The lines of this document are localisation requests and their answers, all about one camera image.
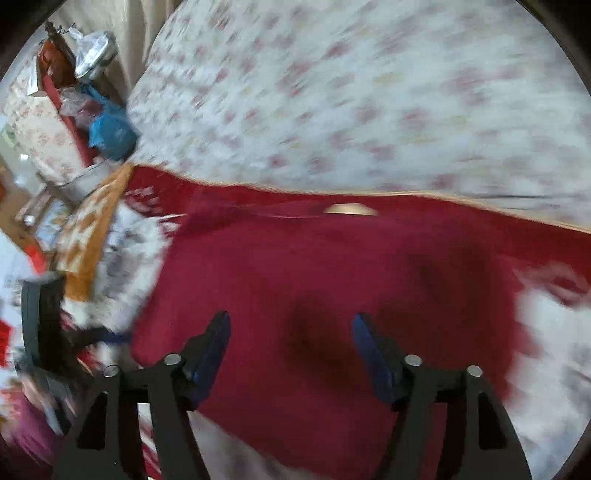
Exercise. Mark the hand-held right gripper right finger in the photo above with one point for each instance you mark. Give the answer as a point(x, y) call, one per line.
point(370, 353)

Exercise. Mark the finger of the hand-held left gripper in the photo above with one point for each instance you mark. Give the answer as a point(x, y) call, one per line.
point(99, 337)

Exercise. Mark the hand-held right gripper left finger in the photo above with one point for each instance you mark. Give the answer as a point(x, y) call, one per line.
point(213, 353)

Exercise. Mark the red sweatshirt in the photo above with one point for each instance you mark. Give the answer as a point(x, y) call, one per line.
point(300, 263)

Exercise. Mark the orange patterned fleece blanket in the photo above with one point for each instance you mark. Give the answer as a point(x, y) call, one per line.
point(92, 230)

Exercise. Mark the white floral fleece blanket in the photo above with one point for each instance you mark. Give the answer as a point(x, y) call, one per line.
point(554, 369)

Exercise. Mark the dark red cloth strip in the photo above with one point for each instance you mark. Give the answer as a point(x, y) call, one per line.
point(76, 134)

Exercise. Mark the floral cushion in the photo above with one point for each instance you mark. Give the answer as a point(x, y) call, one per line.
point(41, 129)

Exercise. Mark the blue plastic bag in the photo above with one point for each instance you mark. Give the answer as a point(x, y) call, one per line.
point(111, 134)

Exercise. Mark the clear plastic bag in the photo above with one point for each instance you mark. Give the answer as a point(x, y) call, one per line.
point(76, 101)

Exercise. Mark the red-brown bag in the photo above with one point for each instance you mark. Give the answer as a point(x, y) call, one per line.
point(51, 64)

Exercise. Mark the white rose-print bed sheet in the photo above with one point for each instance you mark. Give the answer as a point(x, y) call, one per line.
point(346, 92)

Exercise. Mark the silver foil bag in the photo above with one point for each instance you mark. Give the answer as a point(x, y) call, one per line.
point(94, 54)

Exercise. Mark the beige curtain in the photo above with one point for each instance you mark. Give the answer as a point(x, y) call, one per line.
point(134, 37)

